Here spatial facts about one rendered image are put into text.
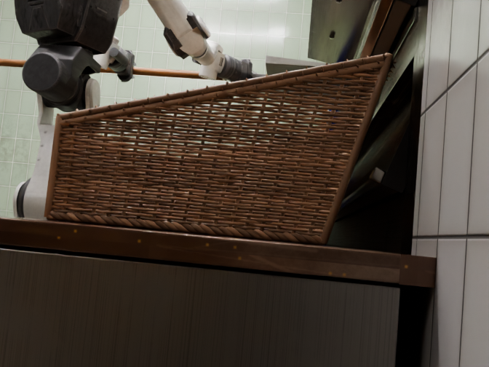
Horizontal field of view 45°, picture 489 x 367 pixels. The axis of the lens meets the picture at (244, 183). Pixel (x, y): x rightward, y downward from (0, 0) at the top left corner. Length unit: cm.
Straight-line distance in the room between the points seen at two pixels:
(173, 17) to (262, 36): 189
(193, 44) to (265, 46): 179
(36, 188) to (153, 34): 217
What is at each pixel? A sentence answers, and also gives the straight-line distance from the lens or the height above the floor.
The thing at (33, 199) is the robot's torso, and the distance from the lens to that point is 180.
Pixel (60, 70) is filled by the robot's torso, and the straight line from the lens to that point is 173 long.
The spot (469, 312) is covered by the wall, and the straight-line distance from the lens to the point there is 51.
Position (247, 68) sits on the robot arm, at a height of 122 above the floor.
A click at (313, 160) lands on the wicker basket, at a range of 83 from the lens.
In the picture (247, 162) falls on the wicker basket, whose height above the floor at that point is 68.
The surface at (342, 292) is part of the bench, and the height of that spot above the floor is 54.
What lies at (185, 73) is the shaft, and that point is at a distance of 239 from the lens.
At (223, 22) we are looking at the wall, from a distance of 377.
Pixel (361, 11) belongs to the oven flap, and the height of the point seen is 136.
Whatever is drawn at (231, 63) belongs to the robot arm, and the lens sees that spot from 221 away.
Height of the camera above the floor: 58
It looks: 5 degrees up
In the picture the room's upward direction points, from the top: 5 degrees clockwise
